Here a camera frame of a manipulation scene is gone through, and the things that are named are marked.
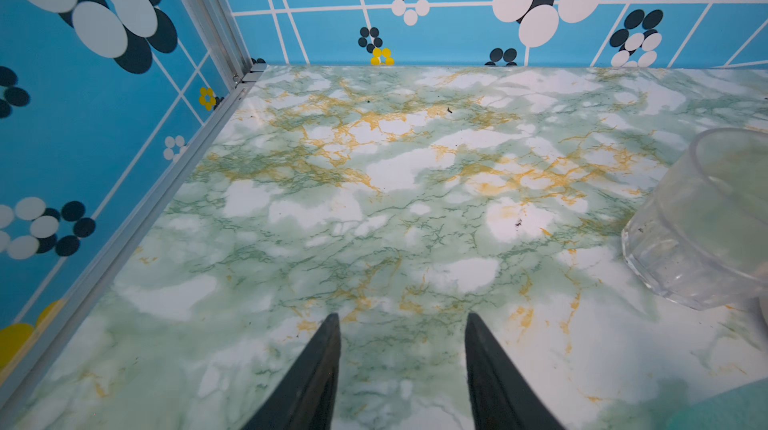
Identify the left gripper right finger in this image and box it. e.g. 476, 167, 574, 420
465, 312, 564, 430

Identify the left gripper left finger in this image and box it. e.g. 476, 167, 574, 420
243, 313, 341, 429

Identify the clear smooth glass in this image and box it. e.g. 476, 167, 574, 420
621, 128, 767, 310

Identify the teal textured cup rear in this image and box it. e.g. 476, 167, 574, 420
664, 384, 767, 430

